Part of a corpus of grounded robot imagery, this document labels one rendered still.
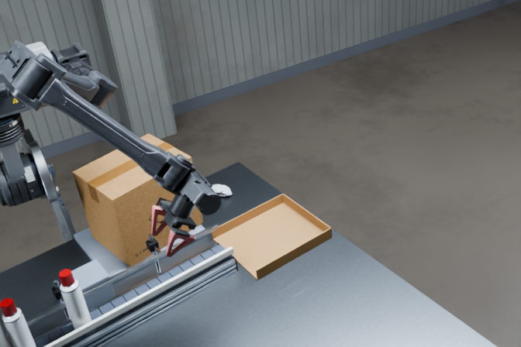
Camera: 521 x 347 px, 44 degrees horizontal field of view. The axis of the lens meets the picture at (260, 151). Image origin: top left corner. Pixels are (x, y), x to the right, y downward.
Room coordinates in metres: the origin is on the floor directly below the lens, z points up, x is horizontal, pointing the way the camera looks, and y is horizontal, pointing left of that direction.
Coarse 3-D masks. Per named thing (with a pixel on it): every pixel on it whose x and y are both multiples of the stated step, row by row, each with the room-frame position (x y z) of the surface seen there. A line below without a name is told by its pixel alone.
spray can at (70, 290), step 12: (60, 276) 1.30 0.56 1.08; (72, 276) 1.31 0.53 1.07; (60, 288) 1.30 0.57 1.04; (72, 288) 1.29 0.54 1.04; (72, 300) 1.29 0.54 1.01; (84, 300) 1.31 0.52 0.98; (72, 312) 1.29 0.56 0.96; (84, 312) 1.30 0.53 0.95; (72, 324) 1.30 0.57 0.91; (84, 324) 1.29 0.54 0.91
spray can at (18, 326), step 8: (0, 304) 1.22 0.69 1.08; (8, 304) 1.22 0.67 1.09; (8, 312) 1.21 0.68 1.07; (16, 312) 1.22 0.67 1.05; (8, 320) 1.20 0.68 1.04; (16, 320) 1.21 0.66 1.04; (24, 320) 1.23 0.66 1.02; (8, 328) 1.20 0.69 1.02; (16, 328) 1.20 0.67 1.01; (24, 328) 1.22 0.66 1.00; (16, 336) 1.20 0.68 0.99; (24, 336) 1.21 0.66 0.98; (32, 336) 1.24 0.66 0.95; (16, 344) 1.20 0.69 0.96; (24, 344) 1.20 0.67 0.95; (32, 344) 1.22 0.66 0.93
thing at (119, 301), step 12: (204, 252) 1.57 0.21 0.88; (216, 252) 1.57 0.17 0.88; (192, 264) 1.52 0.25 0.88; (216, 264) 1.51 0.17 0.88; (168, 276) 1.48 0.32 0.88; (192, 276) 1.47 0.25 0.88; (144, 288) 1.44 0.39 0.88; (168, 288) 1.43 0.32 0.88; (120, 300) 1.40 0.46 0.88; (96, 312) 1.36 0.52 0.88; (132, 312) 1.35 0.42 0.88; (108, 324) 1.31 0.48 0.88; (60, 336) 1.29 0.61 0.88; (84, 336) 1.28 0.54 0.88
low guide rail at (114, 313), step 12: (228, 252) 1.52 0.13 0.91; (204, 264) 1.48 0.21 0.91; (180, 276) 1.44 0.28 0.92; (156, 288) 1.40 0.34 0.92; (132, 300) 1.36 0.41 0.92; (144, 300) 1.37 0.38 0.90; (108, 312) 1.32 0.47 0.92; (120, 312) 1.33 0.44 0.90; (96, 324) 1.29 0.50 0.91; (72, 336) 1.25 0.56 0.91
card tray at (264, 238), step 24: (240, 216) 1.75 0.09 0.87; (264, 216) 1.78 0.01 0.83; (288, 216) 1.76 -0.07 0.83; (312, 216) 1.71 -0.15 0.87; (216, 240) 1.68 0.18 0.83; (240, 240) 1.66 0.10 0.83; (264, 240) 1.65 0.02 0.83; (288, 240) 1.64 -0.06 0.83; (312, 240) 1.59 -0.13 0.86; (240, 264) 1.55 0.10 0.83; (264, 264) 1.53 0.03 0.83
